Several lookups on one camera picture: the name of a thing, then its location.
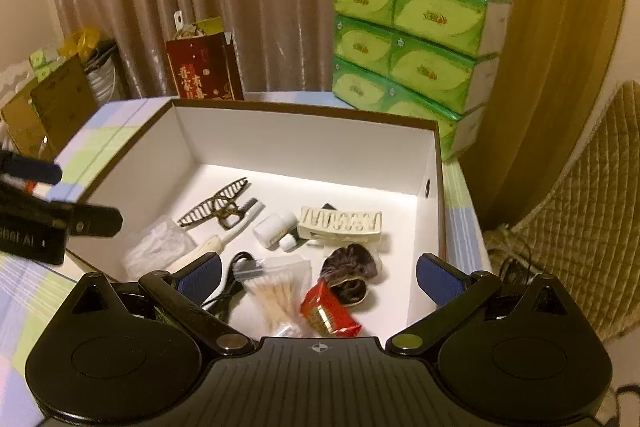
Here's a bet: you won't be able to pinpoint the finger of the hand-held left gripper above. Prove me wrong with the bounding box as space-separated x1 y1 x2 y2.
0 150 63 195
0 193 124 238

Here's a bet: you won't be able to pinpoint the stack of green tissue packs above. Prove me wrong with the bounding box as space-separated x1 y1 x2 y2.
331 0 513 162

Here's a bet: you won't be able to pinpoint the black cables on floor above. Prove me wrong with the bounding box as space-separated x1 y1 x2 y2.
500 252 536 288

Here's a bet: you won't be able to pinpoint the small white bottle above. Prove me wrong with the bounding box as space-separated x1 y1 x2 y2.
252 212 299 250

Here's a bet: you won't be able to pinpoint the yellow plastic bag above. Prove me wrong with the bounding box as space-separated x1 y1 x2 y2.
59 27 101 58

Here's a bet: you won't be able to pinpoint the black cable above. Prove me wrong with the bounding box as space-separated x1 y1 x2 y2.
202 251 258 323

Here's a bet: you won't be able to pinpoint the brown cardboard box white inside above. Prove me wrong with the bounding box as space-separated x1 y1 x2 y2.
65 97 448 338

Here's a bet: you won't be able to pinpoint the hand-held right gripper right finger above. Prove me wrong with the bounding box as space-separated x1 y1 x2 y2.
385 252 573 355

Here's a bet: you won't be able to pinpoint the red snack packet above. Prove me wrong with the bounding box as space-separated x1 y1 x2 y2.
300 282 362 338

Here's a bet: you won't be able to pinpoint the red gift bag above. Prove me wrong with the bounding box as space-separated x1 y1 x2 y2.
166 32 245 102

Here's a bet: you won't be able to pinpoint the cream hair claw clip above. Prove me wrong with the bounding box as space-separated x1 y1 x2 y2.
298 206 383 240

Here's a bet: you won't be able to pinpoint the white brush black bristles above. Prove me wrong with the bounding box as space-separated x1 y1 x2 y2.
170 198 265 273

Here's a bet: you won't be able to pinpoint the clear plastic bag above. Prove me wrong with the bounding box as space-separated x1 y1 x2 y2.
121 215 198 278

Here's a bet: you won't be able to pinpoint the brown cardboard carton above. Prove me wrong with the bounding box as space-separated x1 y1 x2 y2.
0 94 47 158
30 56 99 148

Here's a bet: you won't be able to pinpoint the grey metal bin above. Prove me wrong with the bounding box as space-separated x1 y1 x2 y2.
82 39 126 102

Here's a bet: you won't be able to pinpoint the bag of cotton swabs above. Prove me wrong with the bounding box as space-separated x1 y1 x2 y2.
235 255 312 338

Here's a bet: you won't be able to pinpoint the quilted chair back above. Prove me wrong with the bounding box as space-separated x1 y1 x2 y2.
482 82 640 343

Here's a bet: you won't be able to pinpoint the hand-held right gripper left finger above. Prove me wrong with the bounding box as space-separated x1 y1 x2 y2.
67 251 256 355

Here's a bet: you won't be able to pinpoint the yellow packet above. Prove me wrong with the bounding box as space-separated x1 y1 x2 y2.
192 18 223 38

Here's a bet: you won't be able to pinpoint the golden brown curtain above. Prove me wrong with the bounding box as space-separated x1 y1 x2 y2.
432 0 631 228

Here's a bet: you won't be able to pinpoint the white scalloped board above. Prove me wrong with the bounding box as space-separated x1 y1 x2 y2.
0 62 36 108

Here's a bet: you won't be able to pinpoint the small green box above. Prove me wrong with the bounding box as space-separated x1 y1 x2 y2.
28 49 61 72

